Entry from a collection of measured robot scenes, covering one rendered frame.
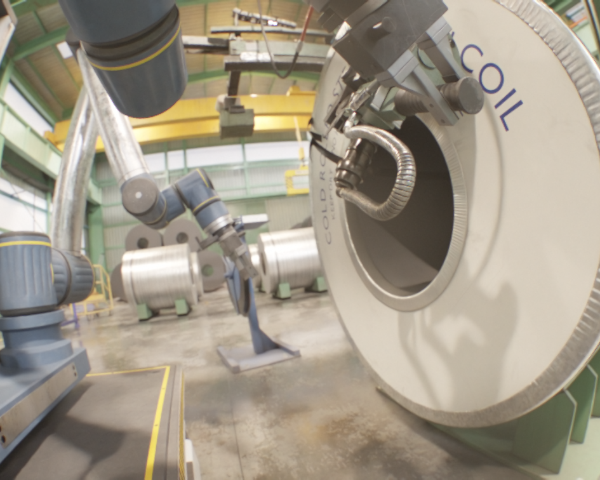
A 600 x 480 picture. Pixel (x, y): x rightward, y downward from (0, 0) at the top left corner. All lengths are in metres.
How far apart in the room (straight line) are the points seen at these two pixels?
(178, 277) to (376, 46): 5.24
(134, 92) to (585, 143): 0.55
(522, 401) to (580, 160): 0.40
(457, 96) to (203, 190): 0.80
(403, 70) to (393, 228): 0.83
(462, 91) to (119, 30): 0.33
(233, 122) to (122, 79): 1.44
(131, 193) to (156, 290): 4.73
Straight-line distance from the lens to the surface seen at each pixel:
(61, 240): 1.14
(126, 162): 0.87
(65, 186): 1.18
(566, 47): 0.49
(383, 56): 0.30
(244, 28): 1.82
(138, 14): 0.28
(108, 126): 0.95
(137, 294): 5.61
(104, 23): 0.28
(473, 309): 0.60
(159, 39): 0.31
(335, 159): 1.00
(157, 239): 11.96
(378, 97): 0.47
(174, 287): 5.44
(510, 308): 0.55
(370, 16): 0.31
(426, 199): 1.21
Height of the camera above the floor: 0.66
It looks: 4 degrees up
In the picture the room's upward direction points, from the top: 9 degrees counter-clockwise
